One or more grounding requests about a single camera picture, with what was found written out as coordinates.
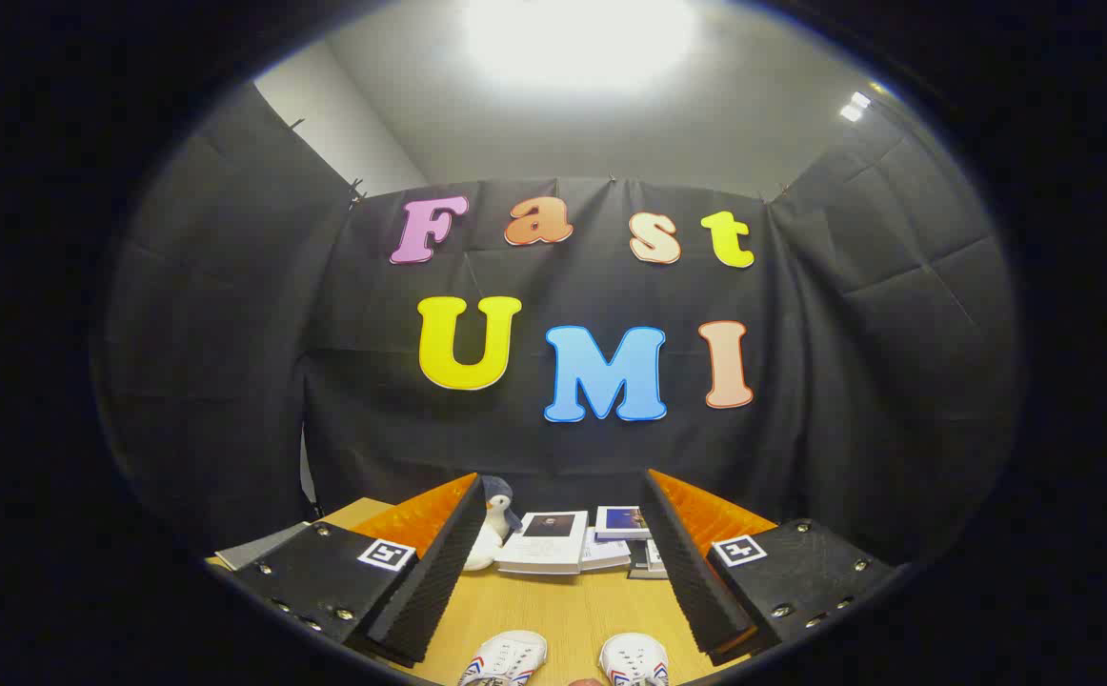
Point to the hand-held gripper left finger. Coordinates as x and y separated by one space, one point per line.
434 581

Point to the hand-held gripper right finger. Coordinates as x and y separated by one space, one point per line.
696 581

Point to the white canvas shoe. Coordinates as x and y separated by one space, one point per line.
511 657
634 659

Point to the beige fabric storage box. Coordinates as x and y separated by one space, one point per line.
258 548

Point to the teal cover book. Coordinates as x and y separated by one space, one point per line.
655 554

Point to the dark thick book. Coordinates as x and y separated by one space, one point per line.
637 560

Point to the blue cover book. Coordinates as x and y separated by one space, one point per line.
622 520

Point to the penguin plush toy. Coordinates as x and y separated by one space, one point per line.
501 495

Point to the black backdrop cloth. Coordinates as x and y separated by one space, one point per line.
230 381

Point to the large ceiling light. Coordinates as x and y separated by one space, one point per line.
582 38

